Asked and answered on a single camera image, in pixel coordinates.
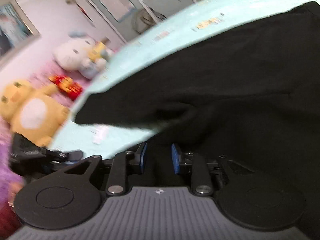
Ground light green quilted bedspread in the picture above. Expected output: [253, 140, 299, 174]
[49, 0, 319, 159]

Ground white blue plush toy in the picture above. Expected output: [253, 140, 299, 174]
[53, 31, 114, 80]

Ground black trousers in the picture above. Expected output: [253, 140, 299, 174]
[75, 0, 320, 240]

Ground red plush toy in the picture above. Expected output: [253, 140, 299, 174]
[48, 75, 83, 101]

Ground yellow plush bear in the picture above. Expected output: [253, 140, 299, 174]
[1, 80, 70, 147]

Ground person's left hand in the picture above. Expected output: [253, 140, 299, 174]
[1, 140, 24, 209]

